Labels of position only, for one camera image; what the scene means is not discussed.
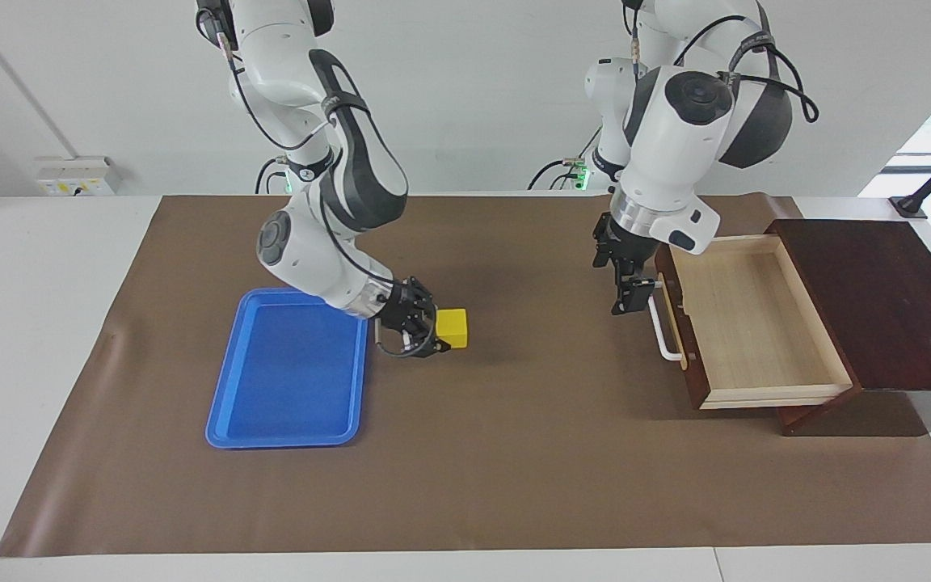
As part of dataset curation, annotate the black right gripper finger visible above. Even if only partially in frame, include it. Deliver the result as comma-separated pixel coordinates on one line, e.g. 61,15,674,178
407,277,439,318
395,323,453,360

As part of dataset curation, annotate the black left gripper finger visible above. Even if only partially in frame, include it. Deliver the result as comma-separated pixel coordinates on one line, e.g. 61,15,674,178
612,273,658,317

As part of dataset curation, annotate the yellow cube block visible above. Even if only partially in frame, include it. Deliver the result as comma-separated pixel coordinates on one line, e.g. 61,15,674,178
436,308,470,350

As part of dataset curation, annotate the white drawer handle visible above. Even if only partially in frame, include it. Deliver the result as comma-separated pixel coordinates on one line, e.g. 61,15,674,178
648,273,686,362

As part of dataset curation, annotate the wooden drawer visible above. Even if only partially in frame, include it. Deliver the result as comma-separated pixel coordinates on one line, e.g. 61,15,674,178
654,234,855,411

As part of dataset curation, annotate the brown paper table mat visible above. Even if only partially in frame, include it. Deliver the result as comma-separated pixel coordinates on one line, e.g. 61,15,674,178
0,194,931,559

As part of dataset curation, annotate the blue plastic tray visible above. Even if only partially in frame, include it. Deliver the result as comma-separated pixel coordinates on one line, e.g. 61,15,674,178
205,288,370,449

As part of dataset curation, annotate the dark wooden cabinet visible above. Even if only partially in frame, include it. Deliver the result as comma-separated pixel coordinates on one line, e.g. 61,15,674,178
765,218,931,438

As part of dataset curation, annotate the black base cable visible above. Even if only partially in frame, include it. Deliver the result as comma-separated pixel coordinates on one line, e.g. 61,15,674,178
254,156,290,195
528,121,602,192

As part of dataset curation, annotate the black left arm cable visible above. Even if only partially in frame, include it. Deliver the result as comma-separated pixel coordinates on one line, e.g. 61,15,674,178
631,15,820,124

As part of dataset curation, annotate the white wall socket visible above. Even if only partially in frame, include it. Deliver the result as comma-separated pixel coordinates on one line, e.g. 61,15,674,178
35,156,120,197

